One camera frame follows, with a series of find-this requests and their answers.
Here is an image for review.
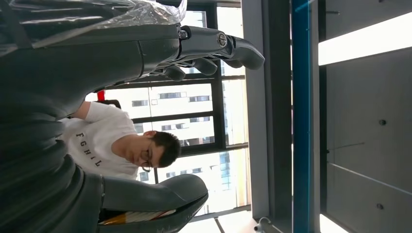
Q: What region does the person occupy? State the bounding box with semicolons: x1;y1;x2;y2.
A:
59;101;182;181

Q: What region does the small white fixture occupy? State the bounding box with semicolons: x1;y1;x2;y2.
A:
253;217;273;233

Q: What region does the blue vertical post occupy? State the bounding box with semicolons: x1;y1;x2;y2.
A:
291;0;312;233

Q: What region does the clear plastic wrap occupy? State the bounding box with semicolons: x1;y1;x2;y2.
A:
9;0;188;49

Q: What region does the black window frame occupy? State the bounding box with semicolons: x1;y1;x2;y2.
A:
106;0;250;233

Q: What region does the ceiling light strip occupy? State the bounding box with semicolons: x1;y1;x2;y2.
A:
319;214;350;233
318;12;412;67

